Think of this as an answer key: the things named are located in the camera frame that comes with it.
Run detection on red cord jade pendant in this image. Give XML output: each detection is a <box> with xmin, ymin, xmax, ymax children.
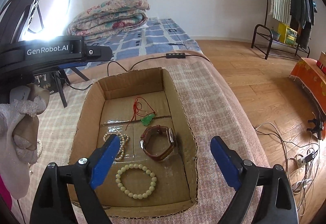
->
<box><xmin>126</xmin><ymin>96</ymin><xmax>156</xmax><ymax>128</ymax></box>

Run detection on brown leather watch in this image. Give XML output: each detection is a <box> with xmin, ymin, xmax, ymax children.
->
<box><xmin>140</xmin><ymin>125</ymin><xmax>176</xmax><ymax>162</ymax></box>

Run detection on left hand in white glove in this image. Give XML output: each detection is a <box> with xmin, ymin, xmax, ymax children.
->
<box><xmin>1</xmin><ymin>84</ymin><xmax>50</xmax><ymax>199</ymax></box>

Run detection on black tripod stand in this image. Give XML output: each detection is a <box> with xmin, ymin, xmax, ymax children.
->
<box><xmin>50</xmin><ymin>69</ymin><xmax>93</xmax><ymax>108</ymax></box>

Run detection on black printed gift bag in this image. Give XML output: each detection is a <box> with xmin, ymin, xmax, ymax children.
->
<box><xmin>34</xmin><ymin>73</ymin><xmax>58</xmax><ymax>94</ymax></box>

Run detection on brown cardboard box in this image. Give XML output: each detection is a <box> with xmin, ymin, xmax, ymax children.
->
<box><xmin>69</xmin><ymin>68</ymin><xmax>198</xmax><ymax>219</ymax></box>

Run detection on folded floral quilt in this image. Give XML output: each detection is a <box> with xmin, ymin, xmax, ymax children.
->
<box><xmin>66</xmin><ymin>0</ymin><xmax>150</xmax><ymax>41</ymax></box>

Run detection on black clamp on floor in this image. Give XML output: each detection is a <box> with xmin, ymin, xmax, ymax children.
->
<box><xmin>307</xmin><ymin>118</ymin><xmax>325</xmax><ymax>141</ymax></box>

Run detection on blue patterned bed sheet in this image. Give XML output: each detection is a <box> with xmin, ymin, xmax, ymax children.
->
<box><xmin>87</xmin><ymin>18</ymin><xmax>201</xmax><ymax>60</ymax></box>

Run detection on orange cloth covered table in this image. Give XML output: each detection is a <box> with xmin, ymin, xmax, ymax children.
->
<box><xmin>290</xmin><ymin>58</ymin><xmax>326</xmax><ymax>120</ymax></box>

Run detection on cardboard box on table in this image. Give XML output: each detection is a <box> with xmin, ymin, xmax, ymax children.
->
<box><xmin>316</xmin><ymin>52</ymin><xmax>326</xmax><ymax>74</ymax></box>

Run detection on black clothes rack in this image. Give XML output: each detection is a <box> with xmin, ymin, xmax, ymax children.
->
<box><xmin>251</xmin><ymin>0</ymin><xmax>311</xmax><ymax>60</ymax></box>

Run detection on yellow box on rack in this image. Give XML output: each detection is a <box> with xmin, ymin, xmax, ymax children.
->
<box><xmin>277</xmin><ymin>22</ymin><xmax>297</xmax><ymax>46</ymax></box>

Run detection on dark hanging clothes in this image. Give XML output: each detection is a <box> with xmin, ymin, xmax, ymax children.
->
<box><xmin>290</xmin><ymin>0</ymin><xmax>317</xmax><ymax>49</ymax></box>

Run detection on white ring light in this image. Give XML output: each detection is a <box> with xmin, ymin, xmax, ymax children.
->
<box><xmin>21</xmin><ymin>0</ymin><xmax>70</xmax><ymax>41</ymax></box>

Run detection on cream bead bracelet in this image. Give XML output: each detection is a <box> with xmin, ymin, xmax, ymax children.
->
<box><xmin>115</xmin><ymin>163</ymin><xmax>158</xmax><ymax>199</ymax></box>

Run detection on small pearl necklace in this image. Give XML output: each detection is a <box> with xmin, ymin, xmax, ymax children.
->
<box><xmin>103</xmin><ymin>131</ymin><xmax>130</xmax><ymax>162</ymax></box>

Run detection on black ring light cable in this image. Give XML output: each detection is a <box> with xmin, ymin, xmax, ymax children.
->
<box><xmin>62</xmin><ymin>53</ymin><xmax>212</xmax><ymax>91</ymax></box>

